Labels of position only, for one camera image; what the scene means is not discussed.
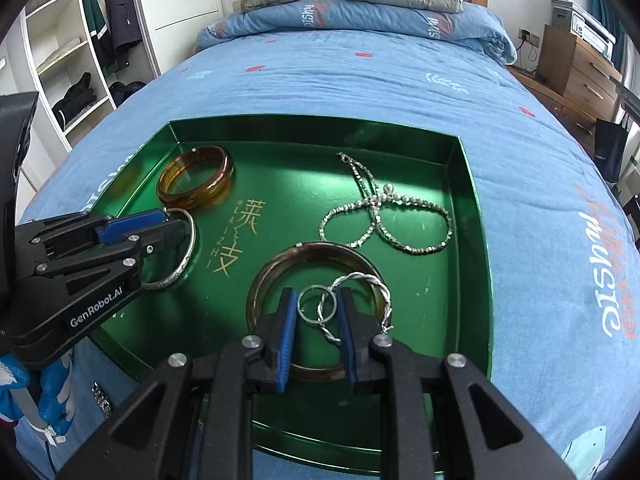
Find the silver wristwatch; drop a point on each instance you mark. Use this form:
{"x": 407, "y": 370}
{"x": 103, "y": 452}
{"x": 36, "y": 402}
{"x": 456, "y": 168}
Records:
{"x": 102, "y": 400}

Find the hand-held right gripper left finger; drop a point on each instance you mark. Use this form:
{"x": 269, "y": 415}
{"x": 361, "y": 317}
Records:
{"x": 285, "y": 345}

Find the dark hanging jacket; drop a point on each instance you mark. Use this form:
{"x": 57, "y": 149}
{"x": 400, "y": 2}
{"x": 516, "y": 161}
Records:
{"x": 122, "y": 10}

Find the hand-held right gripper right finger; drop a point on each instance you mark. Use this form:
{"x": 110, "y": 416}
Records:
{"x": 350, "y": 345}

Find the white wardrobe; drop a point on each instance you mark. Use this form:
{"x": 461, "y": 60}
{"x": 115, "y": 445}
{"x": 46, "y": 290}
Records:
{"x": 185, "y": 10}

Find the black bag in wardrobe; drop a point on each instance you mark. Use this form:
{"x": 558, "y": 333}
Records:
{"x": 125, "y": 94}

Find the white green hanging garment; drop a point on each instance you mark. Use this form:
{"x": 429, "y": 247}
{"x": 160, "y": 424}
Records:
{"x": 97, "y": 20}

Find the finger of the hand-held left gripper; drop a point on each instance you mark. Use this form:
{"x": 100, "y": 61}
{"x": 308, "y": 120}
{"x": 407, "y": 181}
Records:
{"x": 135, "y": 222}
{"x": 160, "y": 240}

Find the orange amber bangle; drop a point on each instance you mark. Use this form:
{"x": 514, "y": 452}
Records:
{"x": 167, "y": 195}

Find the black folded clothes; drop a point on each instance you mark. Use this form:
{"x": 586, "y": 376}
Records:
{"x": 75, "y": 100}

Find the wall socket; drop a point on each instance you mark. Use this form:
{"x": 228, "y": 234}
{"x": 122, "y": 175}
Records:
{"x": 529, "y": 36}

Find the silver bangle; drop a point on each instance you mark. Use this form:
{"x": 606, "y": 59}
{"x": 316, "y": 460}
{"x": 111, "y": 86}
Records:
{"x": 190, "y": 255}

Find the white printer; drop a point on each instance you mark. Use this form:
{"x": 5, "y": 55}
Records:
{"x": 582, "y": 25}

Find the dark brown amber bangle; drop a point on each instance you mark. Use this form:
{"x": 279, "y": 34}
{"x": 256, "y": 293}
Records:
{"x": 255, "y": 300}

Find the light folded clothes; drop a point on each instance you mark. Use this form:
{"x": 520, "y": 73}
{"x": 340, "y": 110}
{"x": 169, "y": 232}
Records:
{"x": 60, "y": 55}

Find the wooden drawer chest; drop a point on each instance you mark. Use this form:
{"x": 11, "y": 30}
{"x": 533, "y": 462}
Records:
{"x": 575, "y": 75}

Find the blue cartoon printed bedspread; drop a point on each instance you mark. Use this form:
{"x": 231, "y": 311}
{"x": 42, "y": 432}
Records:
{"x": 350, "y": 85}

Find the green shallow box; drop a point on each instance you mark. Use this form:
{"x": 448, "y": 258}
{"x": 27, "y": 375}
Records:
{"x": 280, "y": 195}

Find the black tote bag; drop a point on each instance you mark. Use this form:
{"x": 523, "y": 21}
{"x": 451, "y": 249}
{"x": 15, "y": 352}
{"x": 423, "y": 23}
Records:
{"x": 610, "y": 150}

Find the folded blue quilt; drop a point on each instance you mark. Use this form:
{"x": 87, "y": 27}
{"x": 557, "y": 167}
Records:
{"x": 390, "y": 20}

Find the teal curtain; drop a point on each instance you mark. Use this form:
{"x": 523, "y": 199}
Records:
{"x": 607, "y": 25}

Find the wooden nightstand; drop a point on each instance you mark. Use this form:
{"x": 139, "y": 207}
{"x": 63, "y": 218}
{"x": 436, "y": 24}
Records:
{"x": 560, "y": 115}

